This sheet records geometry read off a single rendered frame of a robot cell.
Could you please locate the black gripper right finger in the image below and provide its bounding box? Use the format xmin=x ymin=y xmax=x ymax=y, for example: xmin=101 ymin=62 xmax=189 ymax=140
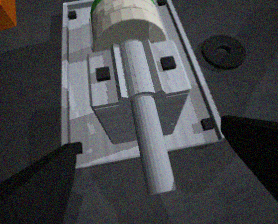
xmin=221 ymin=115 xmax=278 ymax=202

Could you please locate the grey metal shaft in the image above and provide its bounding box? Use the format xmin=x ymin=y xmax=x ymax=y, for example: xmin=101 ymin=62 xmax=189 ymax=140
xmin=130 ymin=94 xmax=177 ymax=196

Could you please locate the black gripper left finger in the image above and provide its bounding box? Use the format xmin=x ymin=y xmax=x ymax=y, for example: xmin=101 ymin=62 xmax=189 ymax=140
xmin=0 ymin=143 xmax=77 ymax=224

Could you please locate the orange shallow tray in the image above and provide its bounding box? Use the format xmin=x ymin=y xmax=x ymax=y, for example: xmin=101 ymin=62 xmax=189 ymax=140
xmin=0 ymin=0 xmax=17 ymax=31

